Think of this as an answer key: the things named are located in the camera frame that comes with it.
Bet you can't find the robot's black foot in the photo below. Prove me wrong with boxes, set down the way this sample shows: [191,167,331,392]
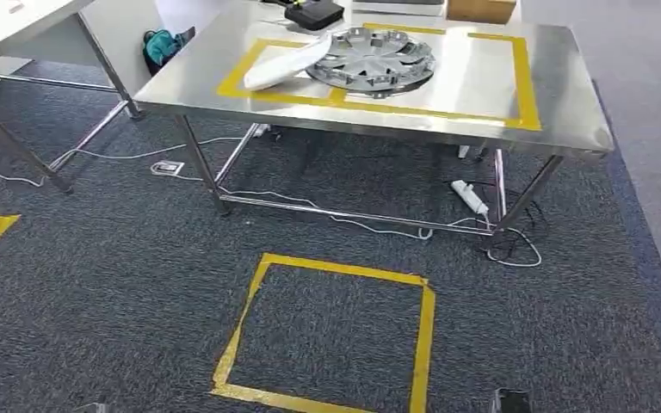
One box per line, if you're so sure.
[489,388,532,413]

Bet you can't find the black box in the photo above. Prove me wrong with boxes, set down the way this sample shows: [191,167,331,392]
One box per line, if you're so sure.
[282,0,347,33]

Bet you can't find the grey tray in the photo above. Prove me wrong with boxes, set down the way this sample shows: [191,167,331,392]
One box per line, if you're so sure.
[351,0,446,17]

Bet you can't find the yellow table tape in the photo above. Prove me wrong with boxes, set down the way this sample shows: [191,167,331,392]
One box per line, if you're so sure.
[215,22,543,133]

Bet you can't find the floor socket plate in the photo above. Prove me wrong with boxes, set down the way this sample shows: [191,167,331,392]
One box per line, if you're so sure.
[150,160,186,177]

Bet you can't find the white floor cable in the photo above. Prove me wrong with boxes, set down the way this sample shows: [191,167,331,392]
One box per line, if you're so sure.
[0,135,247,188]
[168,170,543,269]

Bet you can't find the white curved plastic part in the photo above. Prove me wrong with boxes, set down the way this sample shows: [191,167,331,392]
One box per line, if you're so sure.
[242,32,334,92]

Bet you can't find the black floor cables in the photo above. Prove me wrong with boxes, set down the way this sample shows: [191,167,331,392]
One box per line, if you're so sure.
[466,179,551,261]

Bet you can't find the white table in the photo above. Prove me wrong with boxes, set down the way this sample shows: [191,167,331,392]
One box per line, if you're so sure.
[0,0,147,195]

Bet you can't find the long white power strip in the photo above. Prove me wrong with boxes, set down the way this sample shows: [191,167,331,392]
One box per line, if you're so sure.
[449,179,491,217]

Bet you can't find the teal bag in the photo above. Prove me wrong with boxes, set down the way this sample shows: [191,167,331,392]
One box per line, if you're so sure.
[141,26,197,77]

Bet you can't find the silver wheel cover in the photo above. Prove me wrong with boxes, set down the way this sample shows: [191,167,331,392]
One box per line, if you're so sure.
[305,27,438,100]

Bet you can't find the cardboard box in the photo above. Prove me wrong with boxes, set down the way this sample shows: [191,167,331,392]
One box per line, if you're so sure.
[445,0,519,26]

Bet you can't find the steel table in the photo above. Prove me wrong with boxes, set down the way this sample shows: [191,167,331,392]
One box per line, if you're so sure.
[133,0,616,238]

